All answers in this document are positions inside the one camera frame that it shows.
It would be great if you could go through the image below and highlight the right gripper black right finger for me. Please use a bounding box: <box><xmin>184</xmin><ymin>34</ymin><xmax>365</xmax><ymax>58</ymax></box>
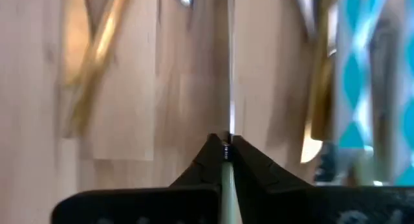
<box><xmin>231</xmin><ymin>135</ymin><xmax>414</xmax><ymax>224</ymax></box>

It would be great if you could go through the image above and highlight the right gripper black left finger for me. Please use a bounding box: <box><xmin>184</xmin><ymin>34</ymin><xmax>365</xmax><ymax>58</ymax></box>
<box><xmin>50</xmin><ymin>133</ymin><xmax>227</xmax><ymax>224</ymax></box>

